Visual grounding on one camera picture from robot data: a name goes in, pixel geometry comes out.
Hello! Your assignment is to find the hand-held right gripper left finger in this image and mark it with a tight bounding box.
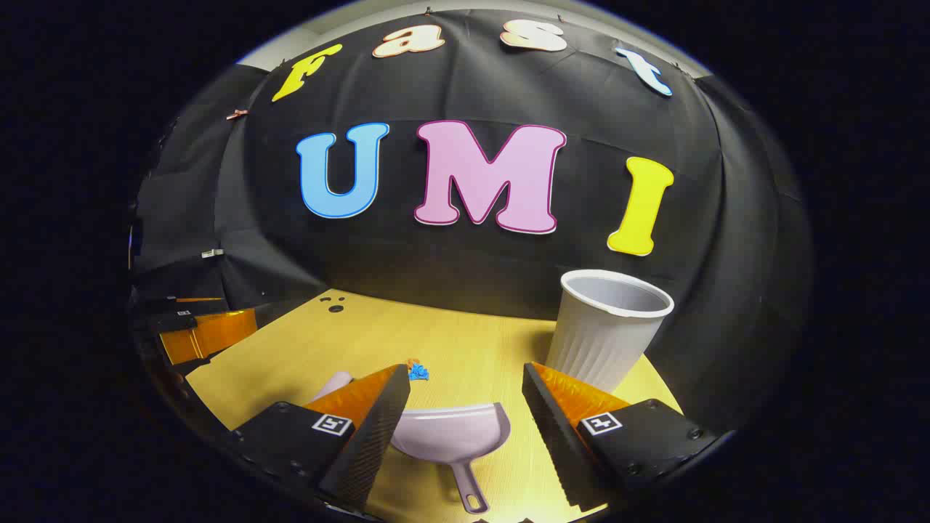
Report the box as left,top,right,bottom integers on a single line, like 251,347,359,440
229,363,413,513

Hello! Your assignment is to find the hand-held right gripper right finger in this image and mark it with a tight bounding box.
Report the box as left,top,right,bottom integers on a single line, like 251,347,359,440
522,361,720,513

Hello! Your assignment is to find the small lilac dustpan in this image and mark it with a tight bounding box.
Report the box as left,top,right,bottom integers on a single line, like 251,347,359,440
390,403,512,515

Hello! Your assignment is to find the small lilac broom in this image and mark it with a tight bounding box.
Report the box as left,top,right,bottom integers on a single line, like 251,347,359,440
309,370,355,404

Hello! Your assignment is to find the wooden desktop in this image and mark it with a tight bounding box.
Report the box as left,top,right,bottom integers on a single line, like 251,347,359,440
185,288,684,523

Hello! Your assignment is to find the black backdrop cloth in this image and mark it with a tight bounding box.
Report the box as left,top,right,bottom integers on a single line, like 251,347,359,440
129,9,813,437

